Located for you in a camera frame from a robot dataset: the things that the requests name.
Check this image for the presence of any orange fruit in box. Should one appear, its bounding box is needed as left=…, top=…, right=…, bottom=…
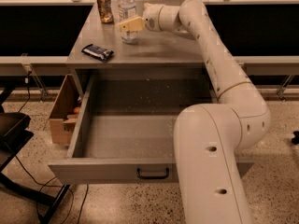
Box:
left=73, top=106, right=80, bottom=115

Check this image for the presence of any dark blue snack packet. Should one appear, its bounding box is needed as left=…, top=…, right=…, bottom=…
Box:
left=81, top=44, right=114, bottom=62

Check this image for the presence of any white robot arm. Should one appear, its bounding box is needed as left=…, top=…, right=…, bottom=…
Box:
left=118, top=0, right=271, bottom=224

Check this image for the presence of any grey cabinet counter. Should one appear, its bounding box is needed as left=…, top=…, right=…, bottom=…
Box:
left=66, top=4, right=204, bottom=69

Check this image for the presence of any grey open top drawer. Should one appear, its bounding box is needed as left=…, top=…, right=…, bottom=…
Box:
left=48, top=69, right=255, bottom=186

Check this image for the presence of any black drawer handle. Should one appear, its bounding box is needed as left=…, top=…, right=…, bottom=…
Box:
left=136, top=168, right=170, bottom=180

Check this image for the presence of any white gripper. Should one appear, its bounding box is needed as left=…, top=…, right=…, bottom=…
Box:
left=119, top=3, right=164, bottom=32

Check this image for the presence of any black floor cable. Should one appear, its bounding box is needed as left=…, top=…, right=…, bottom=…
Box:
left=14, top=156, right=90, bottom=224

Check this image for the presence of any grey wall rail shelf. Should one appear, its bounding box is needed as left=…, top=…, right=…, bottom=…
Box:
left=0, top=56, right=69, bottom=77

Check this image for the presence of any brown drink can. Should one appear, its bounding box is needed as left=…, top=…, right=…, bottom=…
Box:
left=97, top=0, right=114, bottom=23

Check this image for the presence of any brown cardboard box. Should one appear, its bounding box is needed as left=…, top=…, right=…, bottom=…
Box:
left=50, top=75, right=79, bottom=144

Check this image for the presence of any clear plastic water bottle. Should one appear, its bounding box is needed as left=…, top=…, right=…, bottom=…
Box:
left=118, top=0, right=137, bottom=44

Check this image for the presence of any black chair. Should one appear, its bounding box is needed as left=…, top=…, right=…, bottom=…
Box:
left=0, top=88, right=70, bottom=224

